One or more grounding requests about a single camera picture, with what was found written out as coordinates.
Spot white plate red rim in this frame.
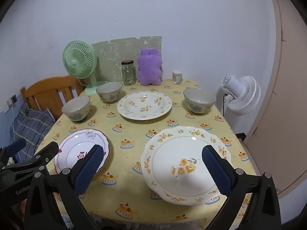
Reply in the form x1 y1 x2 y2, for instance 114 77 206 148
54 129 110 175

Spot purple plush toy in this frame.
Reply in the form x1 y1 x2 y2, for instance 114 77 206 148
137 48 163 86

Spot white charging cable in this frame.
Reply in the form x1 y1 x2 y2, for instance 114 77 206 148
11 105 16 144

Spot green table fan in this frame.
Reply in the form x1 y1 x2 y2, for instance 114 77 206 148
63 41 109 95

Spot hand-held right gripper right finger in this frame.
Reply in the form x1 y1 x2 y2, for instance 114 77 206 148
202 145 281 230

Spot beige bowl blue print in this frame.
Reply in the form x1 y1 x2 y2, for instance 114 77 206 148
183 88 217 114

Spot black fan cable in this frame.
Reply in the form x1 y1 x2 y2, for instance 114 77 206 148
222 93 228 118

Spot wooden chair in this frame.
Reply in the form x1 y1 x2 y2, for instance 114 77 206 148
20 76 84 120

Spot deep plate yellow flowers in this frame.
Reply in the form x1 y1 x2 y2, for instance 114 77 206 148
117 91 172 120

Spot white standing fan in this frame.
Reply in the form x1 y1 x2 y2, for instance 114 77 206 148
221 74 261 116

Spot grey plaid pillow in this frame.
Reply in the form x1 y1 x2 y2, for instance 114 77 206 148
10 103 55 163

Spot glass jar dark lid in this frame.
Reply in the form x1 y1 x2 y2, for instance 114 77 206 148
121 60 137 85

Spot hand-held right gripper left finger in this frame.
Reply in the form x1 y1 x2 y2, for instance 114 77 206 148
23 144 107 230

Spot beige wooden cabinet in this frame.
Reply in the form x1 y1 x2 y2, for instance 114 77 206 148
245 0 307 198

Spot yellow cake-print tablecloth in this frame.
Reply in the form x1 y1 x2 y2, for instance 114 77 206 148
40 78 262 228

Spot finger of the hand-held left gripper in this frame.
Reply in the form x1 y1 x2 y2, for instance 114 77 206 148
0 138 27 163
24 141 59 173

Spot cotton swab container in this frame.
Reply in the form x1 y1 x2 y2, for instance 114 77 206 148
172 70 183 84

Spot beige bowl green leaf print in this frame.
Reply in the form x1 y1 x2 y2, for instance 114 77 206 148
96 82 123 104
62 96 91 123

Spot large scalloped plate yellow flowers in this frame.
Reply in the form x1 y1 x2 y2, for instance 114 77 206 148
140 126 232 206

